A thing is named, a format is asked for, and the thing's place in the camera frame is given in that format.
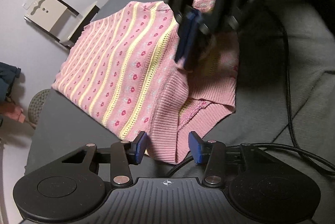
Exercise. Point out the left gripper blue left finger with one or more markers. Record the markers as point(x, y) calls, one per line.
point(135, 150)

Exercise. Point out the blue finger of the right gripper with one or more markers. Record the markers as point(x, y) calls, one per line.
point(187, 31)

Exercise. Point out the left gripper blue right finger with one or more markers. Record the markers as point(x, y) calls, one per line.
point(199, 149)

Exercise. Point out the pink striped knit sweater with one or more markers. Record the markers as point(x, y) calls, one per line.
point(122, 73)

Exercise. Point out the grey woven basket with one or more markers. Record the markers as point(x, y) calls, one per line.
point(36, 104)

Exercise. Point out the white black wooden chair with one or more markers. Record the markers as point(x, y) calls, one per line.
point(59, 20)

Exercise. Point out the dark teal hanging jacket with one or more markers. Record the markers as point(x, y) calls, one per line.
point(8, 74)

